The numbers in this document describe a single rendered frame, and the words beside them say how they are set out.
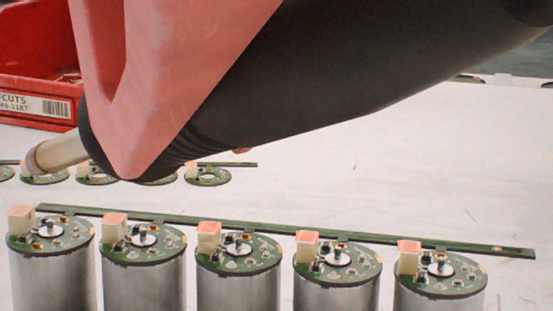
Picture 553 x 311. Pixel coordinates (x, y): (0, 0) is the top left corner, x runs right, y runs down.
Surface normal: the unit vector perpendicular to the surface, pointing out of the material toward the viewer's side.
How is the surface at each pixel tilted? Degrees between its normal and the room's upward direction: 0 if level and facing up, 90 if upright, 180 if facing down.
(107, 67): 97
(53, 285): 90
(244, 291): 90
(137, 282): 90
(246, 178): 0
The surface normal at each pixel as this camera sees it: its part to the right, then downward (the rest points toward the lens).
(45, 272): 0.12, 0.35
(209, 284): -0.62, 0.26
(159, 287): 0.45, 0.32
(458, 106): 0.01, -0.94
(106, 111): -0.86, 0.30
